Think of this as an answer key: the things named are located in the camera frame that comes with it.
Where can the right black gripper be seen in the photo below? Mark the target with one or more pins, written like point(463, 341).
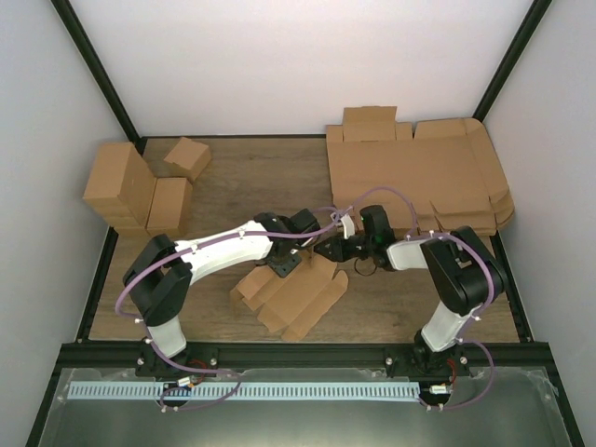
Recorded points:
point(337, 251)

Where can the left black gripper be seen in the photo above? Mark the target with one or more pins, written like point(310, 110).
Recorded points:
point(284, 269)

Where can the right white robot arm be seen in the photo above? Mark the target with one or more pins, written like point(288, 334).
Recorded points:
point(466, 276)

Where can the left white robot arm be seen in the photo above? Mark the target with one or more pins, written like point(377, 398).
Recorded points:
point(157, 283)

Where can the small tilted cardboard box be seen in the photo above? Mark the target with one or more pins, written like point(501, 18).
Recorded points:
point(187, 159)

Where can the tall folded cardboard box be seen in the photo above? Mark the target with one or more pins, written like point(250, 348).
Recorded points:
point(121, 188)

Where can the stack of flat cardboard blanks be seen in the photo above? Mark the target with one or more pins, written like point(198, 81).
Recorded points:
point(433, 175)

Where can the clear plastic sheet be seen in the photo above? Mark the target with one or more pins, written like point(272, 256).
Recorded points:
point(508, 407)

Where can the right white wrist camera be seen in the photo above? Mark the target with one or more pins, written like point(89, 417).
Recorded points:
point(344, 224)

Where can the black aluminium frame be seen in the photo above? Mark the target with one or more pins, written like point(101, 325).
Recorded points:
point(85, 352)

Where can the light blue slotted cable duct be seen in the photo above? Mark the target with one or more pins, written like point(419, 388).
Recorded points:
point(251, 391)

